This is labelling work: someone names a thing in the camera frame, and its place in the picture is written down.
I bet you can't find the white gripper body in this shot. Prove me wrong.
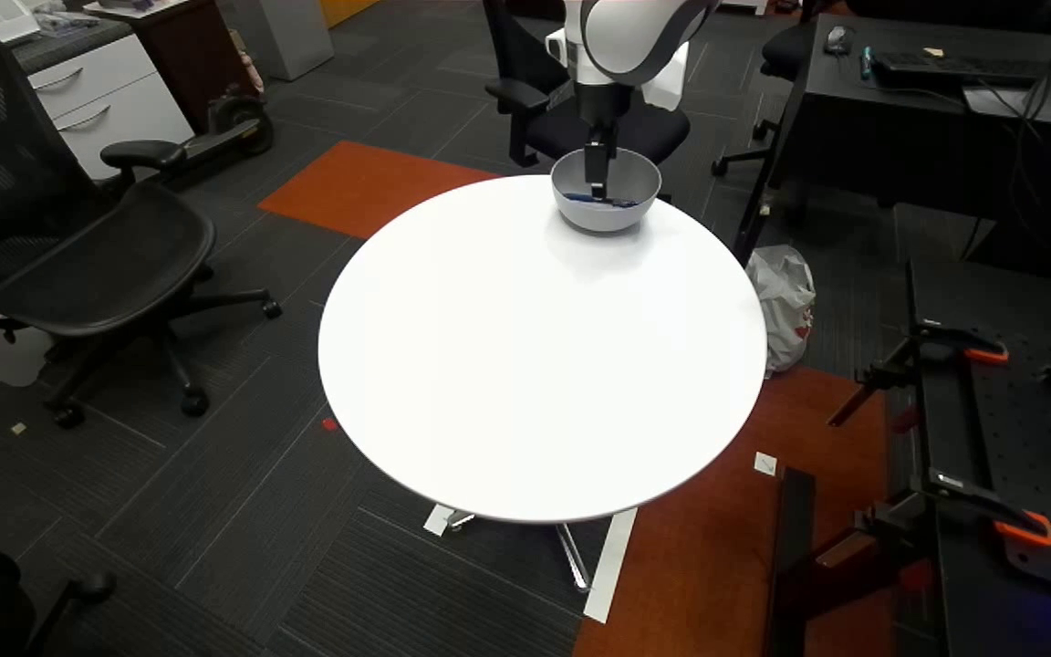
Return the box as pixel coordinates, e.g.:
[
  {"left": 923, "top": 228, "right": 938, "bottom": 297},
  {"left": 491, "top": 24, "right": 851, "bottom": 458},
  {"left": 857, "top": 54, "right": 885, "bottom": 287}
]
[{"left": 581, "top": 82, "right": 625, "bottom": 144}]

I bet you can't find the grey bowl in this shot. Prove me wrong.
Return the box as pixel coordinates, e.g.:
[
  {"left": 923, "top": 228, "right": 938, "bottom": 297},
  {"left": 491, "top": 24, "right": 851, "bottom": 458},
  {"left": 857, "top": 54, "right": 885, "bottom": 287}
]
[{"left": 552, "top": 149, "right": 663, "bottom": 232}]

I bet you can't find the black padded office chair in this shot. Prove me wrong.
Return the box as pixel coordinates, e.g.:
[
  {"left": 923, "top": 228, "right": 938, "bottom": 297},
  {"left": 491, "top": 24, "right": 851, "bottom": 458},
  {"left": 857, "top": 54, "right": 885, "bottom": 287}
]
[{"left": 483, "top": 0, "right": 690, "bottom": 164}]

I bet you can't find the white plastic bag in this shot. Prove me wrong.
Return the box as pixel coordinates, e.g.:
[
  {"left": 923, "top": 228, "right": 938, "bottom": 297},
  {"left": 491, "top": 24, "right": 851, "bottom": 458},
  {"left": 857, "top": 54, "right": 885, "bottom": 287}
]
[{"left": 747, "top": 244, "right": 818, "bottom": 377}]

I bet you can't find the white table base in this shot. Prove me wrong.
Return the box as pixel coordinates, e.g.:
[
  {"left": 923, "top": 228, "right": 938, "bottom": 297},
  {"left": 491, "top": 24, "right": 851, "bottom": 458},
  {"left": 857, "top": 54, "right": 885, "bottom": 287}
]
[{"left": 420, "top": 502, "right": 640, "bottom": 625}]

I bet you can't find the black desk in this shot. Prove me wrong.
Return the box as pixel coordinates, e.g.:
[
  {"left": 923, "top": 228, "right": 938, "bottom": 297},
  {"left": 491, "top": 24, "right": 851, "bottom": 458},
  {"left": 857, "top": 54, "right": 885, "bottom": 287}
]
[{"left": 730, "top": 9, "right": 1051, "bottom": 267}]

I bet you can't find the white drawer cabinet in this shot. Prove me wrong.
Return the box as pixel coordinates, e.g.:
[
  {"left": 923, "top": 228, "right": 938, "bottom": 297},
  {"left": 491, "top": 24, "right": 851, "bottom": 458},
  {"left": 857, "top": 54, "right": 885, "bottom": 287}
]
[{"left": 16, "top": 20, "right": 194, "bottom": 177}]

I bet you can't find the black mesh office chair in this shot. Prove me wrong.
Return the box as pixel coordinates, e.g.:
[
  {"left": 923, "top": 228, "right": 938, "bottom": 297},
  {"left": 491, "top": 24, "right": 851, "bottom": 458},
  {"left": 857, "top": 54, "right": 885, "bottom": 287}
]
[{"left": 0, "top": 42, "right": 283, "bottom": 427}]

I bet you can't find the orange handled clamp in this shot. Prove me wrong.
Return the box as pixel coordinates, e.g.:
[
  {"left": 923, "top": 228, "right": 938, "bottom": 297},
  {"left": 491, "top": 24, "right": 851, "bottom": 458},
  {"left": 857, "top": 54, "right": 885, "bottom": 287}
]
[
  {"left": 829, "top": 318, "right": 1014, "bottom": 429},
  {"left": 868, "top": 468, "right": 1051, "bottom": 552}
]

